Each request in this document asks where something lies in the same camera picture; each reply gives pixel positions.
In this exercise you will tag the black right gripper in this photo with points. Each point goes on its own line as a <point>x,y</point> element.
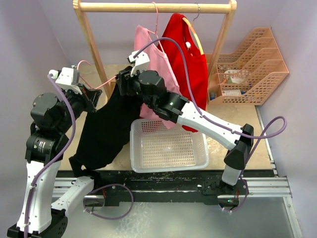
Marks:
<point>125,79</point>

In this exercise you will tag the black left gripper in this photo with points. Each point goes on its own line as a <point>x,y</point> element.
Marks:
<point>89,97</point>

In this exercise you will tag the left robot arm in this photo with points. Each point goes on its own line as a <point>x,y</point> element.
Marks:
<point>45,147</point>

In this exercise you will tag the pink t shirt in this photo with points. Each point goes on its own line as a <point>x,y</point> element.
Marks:
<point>158,62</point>

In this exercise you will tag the aluminium rail frame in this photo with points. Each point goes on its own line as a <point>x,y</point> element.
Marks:
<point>194,186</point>

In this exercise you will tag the peach plastic file organizer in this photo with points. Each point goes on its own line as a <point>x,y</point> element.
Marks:
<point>256,68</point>

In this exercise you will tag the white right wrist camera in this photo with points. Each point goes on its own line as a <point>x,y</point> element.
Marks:
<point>140,61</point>

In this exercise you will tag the wooden clothes rack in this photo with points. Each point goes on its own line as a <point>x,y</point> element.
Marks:
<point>81,8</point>

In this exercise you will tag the white box with red logo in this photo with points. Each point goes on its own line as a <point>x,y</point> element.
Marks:
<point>231,92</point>

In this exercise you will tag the white plastic basket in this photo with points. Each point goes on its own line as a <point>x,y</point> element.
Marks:
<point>155,148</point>

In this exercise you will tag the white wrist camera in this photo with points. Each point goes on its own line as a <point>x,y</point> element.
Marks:
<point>67,79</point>
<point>140,61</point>

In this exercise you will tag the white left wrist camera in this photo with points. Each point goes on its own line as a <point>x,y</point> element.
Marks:
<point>67,79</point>

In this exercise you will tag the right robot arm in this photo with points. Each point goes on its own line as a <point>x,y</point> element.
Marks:
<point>171,106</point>

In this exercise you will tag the red t shirt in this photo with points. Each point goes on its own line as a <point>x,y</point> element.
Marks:
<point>178,30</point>

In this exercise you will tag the wooden hanger with metal hook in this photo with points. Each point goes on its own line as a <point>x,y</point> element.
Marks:
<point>191,28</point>

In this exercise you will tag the black t shirt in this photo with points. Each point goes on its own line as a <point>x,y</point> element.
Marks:
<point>105,132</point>

